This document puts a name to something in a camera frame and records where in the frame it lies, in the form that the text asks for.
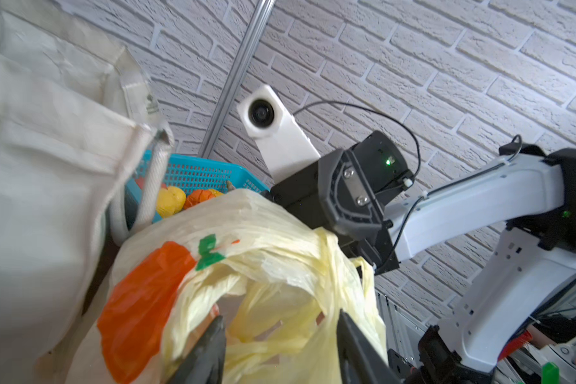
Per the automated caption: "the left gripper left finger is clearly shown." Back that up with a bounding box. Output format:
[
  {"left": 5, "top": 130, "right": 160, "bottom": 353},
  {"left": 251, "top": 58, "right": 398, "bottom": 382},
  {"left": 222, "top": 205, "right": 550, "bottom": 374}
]
[{"left": 167, "top": 316, "right": 227, "bottom": 384}]

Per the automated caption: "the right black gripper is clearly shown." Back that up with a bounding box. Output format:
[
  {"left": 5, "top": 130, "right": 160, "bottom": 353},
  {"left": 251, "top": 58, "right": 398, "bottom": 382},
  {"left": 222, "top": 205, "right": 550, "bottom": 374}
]
[{"left": 268, "top": 131, "right": 413, "bottom": 274}]

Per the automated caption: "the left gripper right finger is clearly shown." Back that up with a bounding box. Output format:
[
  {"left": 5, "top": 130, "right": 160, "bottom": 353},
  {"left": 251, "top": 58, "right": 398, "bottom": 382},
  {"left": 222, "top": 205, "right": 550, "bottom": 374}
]
[{"left": 336, "top": 310, "right": 401, "bottom": 384}]

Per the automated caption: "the thin cream plastic bag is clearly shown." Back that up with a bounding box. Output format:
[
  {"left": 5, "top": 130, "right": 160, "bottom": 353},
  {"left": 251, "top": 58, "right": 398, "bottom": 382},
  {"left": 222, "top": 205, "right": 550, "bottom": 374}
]
[{"left": 64, "top": 188, "right": 390, "bottom": 384}]

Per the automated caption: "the canvas tote bag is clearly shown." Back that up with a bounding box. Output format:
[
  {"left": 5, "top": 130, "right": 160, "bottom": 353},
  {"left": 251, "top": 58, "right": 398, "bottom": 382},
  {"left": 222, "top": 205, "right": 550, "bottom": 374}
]
[{"left": 0, "top": 1, "right": 174, "bottom": 383}]

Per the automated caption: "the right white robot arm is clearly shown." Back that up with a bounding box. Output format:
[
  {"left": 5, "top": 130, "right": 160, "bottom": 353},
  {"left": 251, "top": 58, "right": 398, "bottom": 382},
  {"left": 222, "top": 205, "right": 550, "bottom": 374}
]
[{"left": 259, "top": 131, "right": 576, "bottom": 383}]

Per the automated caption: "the orange toy pumpkin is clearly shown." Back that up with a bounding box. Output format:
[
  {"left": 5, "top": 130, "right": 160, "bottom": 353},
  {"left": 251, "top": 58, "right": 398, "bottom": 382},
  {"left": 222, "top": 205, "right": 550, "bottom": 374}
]
[{"left": 182, "top": 189, "right": 223, "bottom": 211}]

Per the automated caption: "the teal plastic basket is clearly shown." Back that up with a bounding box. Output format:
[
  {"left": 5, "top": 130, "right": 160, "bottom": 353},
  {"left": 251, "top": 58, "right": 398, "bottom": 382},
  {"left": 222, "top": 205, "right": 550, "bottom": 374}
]
[{"left": 124, "top": 150, "right": 269, "bottom": 228}]

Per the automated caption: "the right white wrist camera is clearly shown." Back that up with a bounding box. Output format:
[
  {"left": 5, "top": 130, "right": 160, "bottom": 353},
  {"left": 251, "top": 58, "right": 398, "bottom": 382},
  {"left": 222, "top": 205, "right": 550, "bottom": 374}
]
[{"left": 237, "top": 85, "right": 321, "bottom": 183}]

